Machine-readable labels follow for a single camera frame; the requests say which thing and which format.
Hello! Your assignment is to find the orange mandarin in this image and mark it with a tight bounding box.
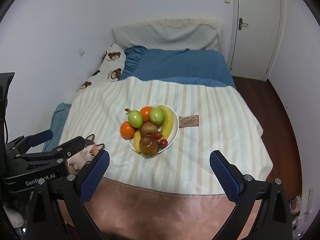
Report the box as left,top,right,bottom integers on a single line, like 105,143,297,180
140,106,152,122
120,121,136,139

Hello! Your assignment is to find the white floral plate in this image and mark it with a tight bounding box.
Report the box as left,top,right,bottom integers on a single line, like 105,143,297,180
127,105,178,154

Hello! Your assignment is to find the green apple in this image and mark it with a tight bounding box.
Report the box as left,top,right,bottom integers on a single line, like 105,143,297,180
127,110,144,128
149,107,165,125

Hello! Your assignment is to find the brown kiwi fruit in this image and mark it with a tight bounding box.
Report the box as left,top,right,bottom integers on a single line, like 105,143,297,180
139,121,158,137

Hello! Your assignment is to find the red cherry tomato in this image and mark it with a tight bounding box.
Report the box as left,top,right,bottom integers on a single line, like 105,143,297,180
153,132,162,140
159,139,168,148

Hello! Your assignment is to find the yellow banana with long stem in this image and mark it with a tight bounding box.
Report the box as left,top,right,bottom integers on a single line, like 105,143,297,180
159,105,174,139

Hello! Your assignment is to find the cat plush toy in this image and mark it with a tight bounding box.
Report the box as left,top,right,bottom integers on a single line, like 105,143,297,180
67,134,105,174

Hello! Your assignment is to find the teddy bear print pillow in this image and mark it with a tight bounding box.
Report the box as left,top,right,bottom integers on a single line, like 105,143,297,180
78,43,126,92

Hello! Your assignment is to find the striped cream blanket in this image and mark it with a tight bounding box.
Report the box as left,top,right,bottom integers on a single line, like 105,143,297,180
60,77,273,194

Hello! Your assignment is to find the brown leather blanket label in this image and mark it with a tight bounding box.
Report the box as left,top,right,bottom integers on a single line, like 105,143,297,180
178,115,200,128

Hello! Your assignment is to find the blue bed sheet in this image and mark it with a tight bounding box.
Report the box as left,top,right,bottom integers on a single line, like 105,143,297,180
42,45,237,153

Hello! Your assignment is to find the grey quilted pillow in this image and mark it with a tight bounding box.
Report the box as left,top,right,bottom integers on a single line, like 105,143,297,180
112,18,225,54

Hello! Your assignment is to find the white door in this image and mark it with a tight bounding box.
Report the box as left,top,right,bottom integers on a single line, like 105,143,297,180
231,0,283,80

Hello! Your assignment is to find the black cable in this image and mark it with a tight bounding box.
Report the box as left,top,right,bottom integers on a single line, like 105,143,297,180
2,117,9,145

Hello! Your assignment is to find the white wall switch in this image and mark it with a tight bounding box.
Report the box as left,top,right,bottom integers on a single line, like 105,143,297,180
78,48,85,57

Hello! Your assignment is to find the brass door handle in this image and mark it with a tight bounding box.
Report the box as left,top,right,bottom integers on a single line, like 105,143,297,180
238,18,249,30

